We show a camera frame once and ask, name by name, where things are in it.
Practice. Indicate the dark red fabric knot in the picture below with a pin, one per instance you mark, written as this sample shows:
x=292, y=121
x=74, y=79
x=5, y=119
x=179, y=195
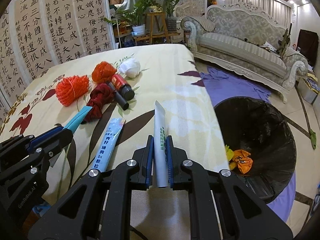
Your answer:
x=100, y=96

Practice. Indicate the plant in white pot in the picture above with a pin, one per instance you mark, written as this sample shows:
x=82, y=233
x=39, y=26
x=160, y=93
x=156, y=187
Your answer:
x=135, y=16

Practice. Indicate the box of books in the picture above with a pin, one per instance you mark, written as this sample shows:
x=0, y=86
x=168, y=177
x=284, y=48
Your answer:
x=308, y=89

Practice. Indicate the black tube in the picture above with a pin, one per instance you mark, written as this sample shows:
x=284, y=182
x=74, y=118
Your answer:
x=118, y=98

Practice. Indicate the orange wrapper in bin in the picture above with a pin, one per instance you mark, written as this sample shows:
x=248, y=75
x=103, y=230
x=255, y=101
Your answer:
x=243, y=160

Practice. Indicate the floral table cloth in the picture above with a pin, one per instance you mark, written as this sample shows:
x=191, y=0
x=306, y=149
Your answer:
x=168, y=77

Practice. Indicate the light blue sachet packet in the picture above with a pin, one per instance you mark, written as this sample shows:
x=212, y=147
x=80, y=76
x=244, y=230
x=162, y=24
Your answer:
x=108, y=144

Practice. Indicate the white window curtain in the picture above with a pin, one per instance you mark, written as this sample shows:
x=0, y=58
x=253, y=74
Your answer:
x=279, y=11

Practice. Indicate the ornate grey sofa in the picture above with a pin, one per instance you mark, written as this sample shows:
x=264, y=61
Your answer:
x=242, y=38

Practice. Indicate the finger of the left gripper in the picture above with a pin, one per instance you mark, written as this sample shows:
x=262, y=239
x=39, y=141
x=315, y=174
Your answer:
x=58, y=133

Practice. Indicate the orange-red net ball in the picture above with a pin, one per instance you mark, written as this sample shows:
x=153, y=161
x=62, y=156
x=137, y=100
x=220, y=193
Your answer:
x=71, y=88

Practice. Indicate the white crumpled plastic bag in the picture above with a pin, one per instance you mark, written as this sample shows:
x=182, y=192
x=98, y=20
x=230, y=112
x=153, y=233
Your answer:
x=130, y=68

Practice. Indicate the white toothpaste tube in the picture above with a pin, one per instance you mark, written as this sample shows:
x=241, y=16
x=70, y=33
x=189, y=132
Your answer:
x=160, y=157

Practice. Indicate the red plastic bag ball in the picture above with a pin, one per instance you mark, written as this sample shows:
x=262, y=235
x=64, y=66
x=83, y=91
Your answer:
x=103, y=72

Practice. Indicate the tall green plant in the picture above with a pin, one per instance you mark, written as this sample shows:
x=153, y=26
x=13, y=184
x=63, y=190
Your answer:
x=171, y=19

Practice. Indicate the toy rifle on sofa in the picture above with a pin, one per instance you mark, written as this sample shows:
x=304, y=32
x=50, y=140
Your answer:
x=285, y=41

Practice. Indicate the black bag trash bin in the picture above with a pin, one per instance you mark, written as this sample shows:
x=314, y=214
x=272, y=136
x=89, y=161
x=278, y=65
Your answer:
x=260, y=129

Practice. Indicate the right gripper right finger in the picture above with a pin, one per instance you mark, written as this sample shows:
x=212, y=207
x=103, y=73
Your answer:
x=221, y=206

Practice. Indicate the calligraphy folding screen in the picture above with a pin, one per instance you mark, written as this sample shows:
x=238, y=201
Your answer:
x=39, y=34

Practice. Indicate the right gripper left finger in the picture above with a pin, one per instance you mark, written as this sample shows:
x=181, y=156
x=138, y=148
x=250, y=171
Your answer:
x=98, y=206

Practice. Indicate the blue white shoes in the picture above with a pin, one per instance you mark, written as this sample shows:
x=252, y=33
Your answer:
x=315, y=201

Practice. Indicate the red bottle black cap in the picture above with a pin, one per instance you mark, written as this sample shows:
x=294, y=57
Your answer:
x=123, y=87

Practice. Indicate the wooden plant stand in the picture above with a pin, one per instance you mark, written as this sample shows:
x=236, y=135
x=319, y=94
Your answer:
x=157, y=29

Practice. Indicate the teal and white tube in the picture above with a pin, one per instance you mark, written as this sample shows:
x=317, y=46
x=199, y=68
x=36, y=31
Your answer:
x=75, y=122

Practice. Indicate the purple floor cloth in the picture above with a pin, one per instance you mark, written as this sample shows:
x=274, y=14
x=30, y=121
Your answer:
x=221, y=85

